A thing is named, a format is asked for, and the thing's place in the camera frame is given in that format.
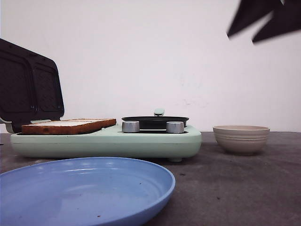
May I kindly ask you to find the toast bread slice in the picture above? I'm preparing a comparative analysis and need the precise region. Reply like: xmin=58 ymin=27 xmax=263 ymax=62
xmin=66 ymin=118 xmax=117 ymax=129
xmin=22 ymin=121 xmax=97 ymax=135

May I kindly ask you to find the mint green breakfast maker base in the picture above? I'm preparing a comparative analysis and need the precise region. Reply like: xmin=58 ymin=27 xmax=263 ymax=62
xmin=10 ymin=125 xmax=202 ymax=161

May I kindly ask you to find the black round frying pan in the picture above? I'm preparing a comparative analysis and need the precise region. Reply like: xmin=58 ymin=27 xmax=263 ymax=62
xmin=121 ymin=108 xmax=189 ymax=129

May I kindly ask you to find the beige ribbed ceramic bowl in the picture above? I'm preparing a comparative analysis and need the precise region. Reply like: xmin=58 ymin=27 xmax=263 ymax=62
xmin=213 ymin=125 xmax=270 ymax=155

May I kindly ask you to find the silver right control knob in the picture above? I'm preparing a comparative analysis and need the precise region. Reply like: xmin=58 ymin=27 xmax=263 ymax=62
xmin=166 ymin=121 xmax=184 ymax=134

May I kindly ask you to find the breakfast maker hinged lid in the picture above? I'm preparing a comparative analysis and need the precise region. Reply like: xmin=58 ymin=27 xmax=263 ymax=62
xmin=0 ymin=39 xmax=64 ymax=133

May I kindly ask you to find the silver control knob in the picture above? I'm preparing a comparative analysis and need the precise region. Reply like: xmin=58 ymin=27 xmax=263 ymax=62
xmin=122 ymin=121 xmax=140 ymax=133
xmin=166 ymin=121 xmax=184 ymax=134

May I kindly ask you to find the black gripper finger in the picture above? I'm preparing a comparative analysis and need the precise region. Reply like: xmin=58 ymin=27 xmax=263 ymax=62
xmin=252 ymin=0 xmax=301 ymax=43
xmin=227 ymin=0 xmax=282 ymax=37

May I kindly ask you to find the blue plastic plate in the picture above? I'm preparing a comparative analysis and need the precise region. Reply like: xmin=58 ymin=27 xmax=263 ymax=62
xmin=0 ymin=157 xmax=176 ymax=226

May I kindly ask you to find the silver left control knob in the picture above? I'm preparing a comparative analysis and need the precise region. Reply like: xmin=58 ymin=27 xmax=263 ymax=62
xmin=122 ymin=121 xmax=140 ymax=133

